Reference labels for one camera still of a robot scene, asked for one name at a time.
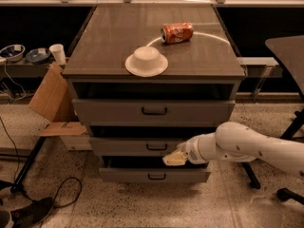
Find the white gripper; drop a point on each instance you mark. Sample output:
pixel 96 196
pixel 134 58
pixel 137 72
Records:
pixel 194 152

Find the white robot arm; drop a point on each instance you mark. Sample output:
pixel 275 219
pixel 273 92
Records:
pixel 235 142

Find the grey drawer cabinet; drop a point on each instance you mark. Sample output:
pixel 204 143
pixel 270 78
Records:
pixel 205 68

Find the grey top drawer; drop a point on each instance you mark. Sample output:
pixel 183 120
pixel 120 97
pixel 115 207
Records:
pixel 153 113

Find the black right stand leg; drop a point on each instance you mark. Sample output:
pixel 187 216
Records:
pixel 254 183

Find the black stand leg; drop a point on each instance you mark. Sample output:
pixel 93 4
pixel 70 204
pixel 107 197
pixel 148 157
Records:
pixel 18 183
pixel 254 183

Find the white upturned bowl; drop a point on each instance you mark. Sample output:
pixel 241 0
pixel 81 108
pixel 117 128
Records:
pixel 146 62

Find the black caster foot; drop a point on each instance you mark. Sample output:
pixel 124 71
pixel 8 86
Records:
pixel 285 194

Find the grey low shelf right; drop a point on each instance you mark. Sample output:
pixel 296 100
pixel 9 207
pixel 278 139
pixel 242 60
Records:
pixel 260 67

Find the grey low shelf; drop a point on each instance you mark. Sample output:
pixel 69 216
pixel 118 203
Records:
pixel 260 67
pixel 24 69

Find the orange soda can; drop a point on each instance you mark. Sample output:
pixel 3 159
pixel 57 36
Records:
pixel 176 33

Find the brown cardboard box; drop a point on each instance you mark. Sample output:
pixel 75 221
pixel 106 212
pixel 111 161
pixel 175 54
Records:
pixel 52 101

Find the black shoe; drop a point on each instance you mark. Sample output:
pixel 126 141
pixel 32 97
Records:
pixel 27 216

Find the white paper cup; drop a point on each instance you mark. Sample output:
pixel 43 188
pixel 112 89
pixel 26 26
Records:
pixel 57 50

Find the black left stand leg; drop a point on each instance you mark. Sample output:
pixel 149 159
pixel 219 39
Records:
pixel 18 183

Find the blue bowl right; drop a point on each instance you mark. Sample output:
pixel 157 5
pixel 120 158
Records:
pixel 38 56

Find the blue bowl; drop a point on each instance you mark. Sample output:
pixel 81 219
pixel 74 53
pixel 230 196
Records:
pixel 12 53
pixel 38 56

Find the grey low shelf left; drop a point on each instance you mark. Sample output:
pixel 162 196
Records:
pixel 24 69

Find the blue bowl left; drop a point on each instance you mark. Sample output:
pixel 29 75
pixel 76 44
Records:
pixel 12 53

